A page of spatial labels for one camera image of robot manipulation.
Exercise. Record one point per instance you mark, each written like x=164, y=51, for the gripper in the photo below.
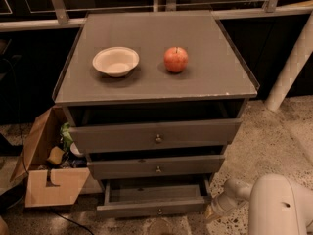
x=219, y=204

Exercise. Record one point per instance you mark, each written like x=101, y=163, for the grey bottom drawer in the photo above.
x=155, y=196

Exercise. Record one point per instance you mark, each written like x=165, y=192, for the grey drawer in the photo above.
x=155, y=196
x=152, y=136
x=156, y=167

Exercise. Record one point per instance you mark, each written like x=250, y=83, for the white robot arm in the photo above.
x=277, y=205

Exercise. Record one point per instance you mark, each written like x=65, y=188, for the grey middle drawer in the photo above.
x=156, y=167

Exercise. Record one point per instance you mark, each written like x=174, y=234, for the grey top drawer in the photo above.
x=152, y=136

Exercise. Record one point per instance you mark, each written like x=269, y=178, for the grey drawer cabinet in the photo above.
x=215, y=84

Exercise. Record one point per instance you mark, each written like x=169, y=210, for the red apple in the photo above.
x=175, y=59

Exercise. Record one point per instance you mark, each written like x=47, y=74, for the green crumpled bag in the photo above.
x=65, y=136

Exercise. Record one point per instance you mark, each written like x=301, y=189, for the yellow sponge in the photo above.
x=56, y=155

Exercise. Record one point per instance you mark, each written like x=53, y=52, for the open cardboard box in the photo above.
x=48, y=185

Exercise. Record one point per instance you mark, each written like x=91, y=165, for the white paper bowl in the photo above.
x=116, y=61

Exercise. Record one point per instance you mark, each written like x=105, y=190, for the white slanted pole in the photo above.
x=300, y=53

